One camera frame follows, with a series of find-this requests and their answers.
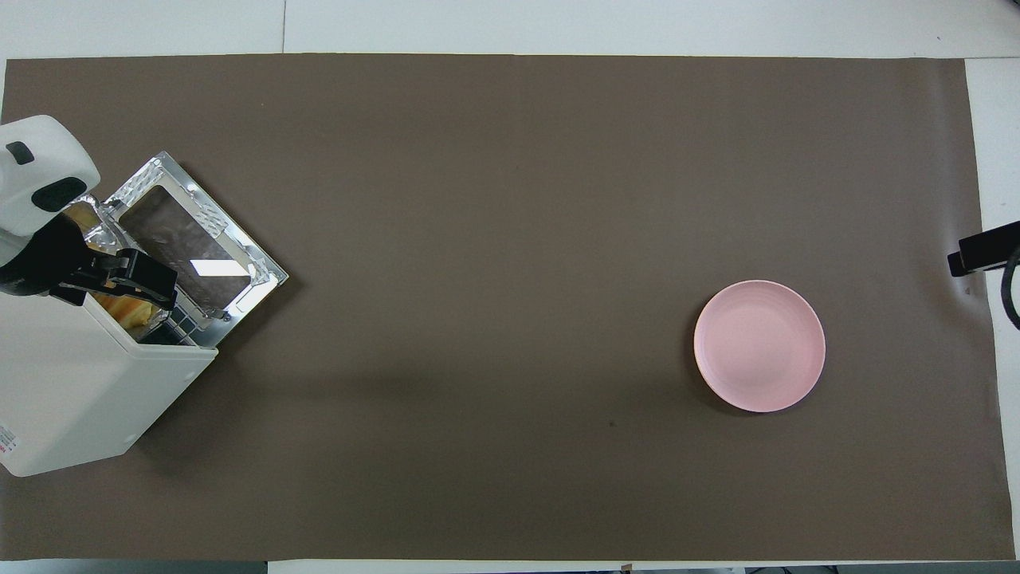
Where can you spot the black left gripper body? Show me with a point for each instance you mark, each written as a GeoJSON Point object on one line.
{"type": "Point", "coordinates": [40, 263]}

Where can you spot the sliced yellow bread loaf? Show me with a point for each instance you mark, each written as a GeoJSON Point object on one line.
{"type": "Point", "coordinates": [127, 311]}

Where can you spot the aluminium foil tray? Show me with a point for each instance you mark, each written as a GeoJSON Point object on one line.
{"type": "Point", "coordinates": [107, 231]}

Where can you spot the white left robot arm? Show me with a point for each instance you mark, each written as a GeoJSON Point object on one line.
{"type": "Point", "coordinates": [40, 159]}

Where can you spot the glass oven door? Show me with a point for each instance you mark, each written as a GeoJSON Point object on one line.
{"type": "Point", "coordinates": [191, 239]}

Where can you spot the white toaster oven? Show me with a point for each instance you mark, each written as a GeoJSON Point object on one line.
{"type": "Point", "coordinates": [72, 391]}

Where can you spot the pink round plate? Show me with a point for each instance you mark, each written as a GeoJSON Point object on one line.
{"type": "Point", "coordinates": [759, 347]}

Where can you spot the brown table mat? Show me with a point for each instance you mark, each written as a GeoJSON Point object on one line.
{"type": "Point", "coordinates": [494, 239]}

